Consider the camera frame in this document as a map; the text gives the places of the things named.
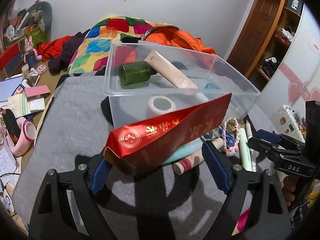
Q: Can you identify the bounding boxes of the red tea package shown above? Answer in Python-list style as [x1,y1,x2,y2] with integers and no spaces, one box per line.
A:
[104,94,232,175]

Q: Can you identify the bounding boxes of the white sliding wardrobe door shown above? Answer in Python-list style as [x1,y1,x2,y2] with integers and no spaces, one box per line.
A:
[257,5,319,118]

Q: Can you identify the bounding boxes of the colourful patchwork quilt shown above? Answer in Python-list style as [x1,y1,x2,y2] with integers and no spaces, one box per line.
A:
[68,16,172,74]

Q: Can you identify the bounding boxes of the grey black blanket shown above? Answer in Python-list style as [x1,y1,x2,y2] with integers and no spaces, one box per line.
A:
[11,74,283,240]

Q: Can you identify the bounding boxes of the clear plastic storage box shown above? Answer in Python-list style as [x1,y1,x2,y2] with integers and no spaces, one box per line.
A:
[103,42,260,128]

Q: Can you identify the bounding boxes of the beige cosmetic tube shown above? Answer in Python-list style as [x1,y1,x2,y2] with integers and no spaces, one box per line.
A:
[144,50,209,103]

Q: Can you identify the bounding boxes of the green box of clutter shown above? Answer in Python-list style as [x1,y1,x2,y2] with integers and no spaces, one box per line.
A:
[1,1,53,48]

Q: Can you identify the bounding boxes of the blue notebook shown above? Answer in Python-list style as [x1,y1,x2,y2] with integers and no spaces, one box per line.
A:
[0,76,23,102]

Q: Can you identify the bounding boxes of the orange down jacket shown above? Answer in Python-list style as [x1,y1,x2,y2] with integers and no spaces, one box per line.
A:
[141,26,216,55]

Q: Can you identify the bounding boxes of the teal round container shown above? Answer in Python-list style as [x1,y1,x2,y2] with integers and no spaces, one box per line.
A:
[204,83,221,100]

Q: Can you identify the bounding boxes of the white clear pen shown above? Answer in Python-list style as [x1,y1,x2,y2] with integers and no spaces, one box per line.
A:
[245,120,257,172]

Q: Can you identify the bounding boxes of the pink striped tube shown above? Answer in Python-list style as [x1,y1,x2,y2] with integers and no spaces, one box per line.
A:
[172,138,225,176]

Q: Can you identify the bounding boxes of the light green tube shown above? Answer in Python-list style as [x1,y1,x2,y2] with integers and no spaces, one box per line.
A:
[239,128,252,172]

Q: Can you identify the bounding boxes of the pink headphones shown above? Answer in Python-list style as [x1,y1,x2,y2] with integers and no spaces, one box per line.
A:
[2,109,36,157]

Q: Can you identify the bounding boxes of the red clothing pile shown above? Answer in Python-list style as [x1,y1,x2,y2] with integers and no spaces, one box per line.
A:
[36,35,73,62]

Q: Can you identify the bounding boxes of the pink box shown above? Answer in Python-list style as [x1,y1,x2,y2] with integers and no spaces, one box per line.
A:
[24,85,50,98]

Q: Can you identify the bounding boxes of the pink rabbit figurine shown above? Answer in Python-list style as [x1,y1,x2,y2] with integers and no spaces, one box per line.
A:
[23,36,47,75]

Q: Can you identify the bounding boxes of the braided rope bracelet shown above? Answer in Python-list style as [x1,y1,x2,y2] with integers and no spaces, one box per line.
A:
[221,117,242,158]

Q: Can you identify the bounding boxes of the green glass jar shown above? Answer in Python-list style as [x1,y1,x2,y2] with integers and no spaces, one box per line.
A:
[118,61,151,86]

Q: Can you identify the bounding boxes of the white tape roll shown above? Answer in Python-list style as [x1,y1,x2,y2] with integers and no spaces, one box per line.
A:
[146,95,176,118]

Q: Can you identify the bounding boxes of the red gift box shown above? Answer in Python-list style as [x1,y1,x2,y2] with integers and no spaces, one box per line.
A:
[1,43,23,80]

